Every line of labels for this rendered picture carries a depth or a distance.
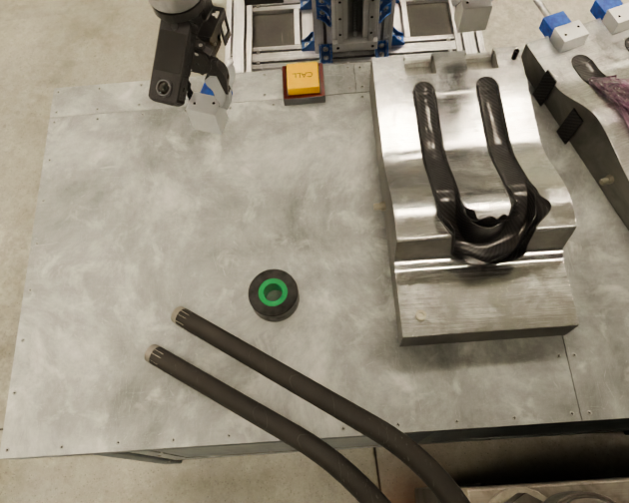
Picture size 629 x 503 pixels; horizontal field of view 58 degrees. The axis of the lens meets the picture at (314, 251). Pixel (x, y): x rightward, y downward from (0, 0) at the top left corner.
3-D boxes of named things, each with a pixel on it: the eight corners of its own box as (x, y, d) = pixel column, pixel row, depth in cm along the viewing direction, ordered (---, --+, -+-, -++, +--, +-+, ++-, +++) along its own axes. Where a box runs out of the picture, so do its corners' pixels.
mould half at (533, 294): (368, 90, 109) (371, 39, 97) (505, 79, 108) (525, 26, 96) (399, 346, 90) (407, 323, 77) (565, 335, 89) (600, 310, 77)
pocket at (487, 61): (460, 64, 104) (463, 50, 100) (489, 62, 104) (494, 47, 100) (464, 84, 102) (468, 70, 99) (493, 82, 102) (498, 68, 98)
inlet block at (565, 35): (520, 14, 111) (528, -9, 106) (543, 6, 111) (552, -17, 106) (554, 63, 106) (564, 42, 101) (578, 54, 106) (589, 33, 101)
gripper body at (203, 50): (234, 38, 86) (217, -29, 75) (215, 83, 83) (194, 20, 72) (187, 29, 87) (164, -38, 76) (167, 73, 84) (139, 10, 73)
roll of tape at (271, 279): (309, 303, 93) (308, 296, 90) (269, 331, 92) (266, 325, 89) (282, 266, 96) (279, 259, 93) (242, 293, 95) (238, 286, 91)
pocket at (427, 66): (400, 69, 104) (402, 55, 101) (429, 67, 104) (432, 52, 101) (403, 89, 102) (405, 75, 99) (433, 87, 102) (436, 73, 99)
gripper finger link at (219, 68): (239, 87, 87) (214, 45, 79) (236, 95, 86) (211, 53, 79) (213, 86, 89) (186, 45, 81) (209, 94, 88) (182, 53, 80)
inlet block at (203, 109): (220, 68, 100) (213, 46, 95) (247, 74, 99) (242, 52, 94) (194, 129, 95) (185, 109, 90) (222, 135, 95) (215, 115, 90)
